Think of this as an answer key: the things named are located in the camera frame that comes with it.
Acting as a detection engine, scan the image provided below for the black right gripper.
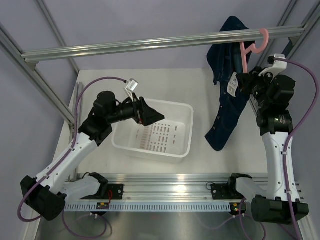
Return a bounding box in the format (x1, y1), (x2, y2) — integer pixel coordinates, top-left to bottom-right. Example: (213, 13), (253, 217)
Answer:
(237, 67), (275, 109)

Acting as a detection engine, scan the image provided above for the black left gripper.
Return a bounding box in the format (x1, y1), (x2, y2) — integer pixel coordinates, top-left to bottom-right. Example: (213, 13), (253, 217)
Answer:
(107, 93), (165, 127)

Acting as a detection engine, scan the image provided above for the dark blue denim skirt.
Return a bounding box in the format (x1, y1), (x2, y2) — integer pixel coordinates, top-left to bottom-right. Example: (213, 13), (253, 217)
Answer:
(204, 15), (253, 152)

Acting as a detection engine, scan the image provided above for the pink plastic hanger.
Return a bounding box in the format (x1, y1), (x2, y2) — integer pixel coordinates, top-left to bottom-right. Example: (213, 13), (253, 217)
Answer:
(240, 28), (270, 74)

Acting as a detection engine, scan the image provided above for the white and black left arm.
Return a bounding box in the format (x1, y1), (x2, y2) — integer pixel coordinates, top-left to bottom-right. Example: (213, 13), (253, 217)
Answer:
(17, 91), (165, 222)

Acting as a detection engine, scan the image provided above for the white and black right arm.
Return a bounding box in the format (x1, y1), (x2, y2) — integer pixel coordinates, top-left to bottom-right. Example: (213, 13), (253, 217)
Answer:
(226, 67), (309, 225)

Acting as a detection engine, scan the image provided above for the white paper garment tag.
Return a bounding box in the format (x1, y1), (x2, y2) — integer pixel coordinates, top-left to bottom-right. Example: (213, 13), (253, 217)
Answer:
(227, 72), (239, 98)

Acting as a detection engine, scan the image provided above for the white plastic bin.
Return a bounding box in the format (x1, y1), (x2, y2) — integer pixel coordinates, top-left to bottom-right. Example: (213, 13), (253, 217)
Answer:
(111, 98), (194, 164)

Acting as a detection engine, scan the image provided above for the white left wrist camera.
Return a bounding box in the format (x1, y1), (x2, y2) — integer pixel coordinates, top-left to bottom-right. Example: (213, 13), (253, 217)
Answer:
(124, 78), (139, 101)

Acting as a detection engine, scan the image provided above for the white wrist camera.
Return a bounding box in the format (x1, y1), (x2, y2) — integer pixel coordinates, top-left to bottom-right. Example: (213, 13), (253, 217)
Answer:
(258, 54), (288, 79)
(124, 78), (139, 101)

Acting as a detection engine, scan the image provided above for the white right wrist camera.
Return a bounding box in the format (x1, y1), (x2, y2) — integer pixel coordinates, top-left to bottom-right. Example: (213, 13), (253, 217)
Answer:
(258, 54), (288, 79)

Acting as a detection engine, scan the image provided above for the horizontal aluminium hanging rail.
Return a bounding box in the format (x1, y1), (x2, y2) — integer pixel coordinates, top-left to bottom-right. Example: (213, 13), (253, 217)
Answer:
(20, 24), (305, 62)

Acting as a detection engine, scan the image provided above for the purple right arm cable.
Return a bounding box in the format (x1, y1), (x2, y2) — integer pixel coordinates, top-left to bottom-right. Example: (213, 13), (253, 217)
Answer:
(194, 56), (320, 240)

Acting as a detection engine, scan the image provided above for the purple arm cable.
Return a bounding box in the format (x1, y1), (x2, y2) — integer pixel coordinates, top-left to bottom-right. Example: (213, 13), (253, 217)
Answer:
(194, 56), (320, 240)
(17, 77), (128, 237)

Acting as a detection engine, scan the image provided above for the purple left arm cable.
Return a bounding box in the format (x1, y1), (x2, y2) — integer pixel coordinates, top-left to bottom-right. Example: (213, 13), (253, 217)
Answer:
(17, 77), (128, 237)

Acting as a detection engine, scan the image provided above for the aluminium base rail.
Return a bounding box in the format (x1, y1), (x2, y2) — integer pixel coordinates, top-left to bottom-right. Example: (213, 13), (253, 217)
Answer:
(103, 173), (241, 205)

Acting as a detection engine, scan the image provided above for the right aluminium frame strut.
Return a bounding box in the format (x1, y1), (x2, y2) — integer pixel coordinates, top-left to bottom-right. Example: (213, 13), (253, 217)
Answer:
(249, 0), (320, 116)

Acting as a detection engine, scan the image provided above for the aluminium frame strut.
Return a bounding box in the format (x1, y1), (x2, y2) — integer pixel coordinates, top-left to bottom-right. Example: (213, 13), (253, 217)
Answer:
(249, 0), (320, 116)
(0, 0), (87, 133)

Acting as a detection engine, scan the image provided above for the white slotted cable duct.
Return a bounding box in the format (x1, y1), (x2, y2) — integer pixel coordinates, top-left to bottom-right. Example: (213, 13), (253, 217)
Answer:
(65, 201), (231, 213)

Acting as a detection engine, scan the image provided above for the left aluminium frame strut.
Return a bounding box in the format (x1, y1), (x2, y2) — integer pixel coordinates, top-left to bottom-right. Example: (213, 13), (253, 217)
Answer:
(0, 0), (87, 133)

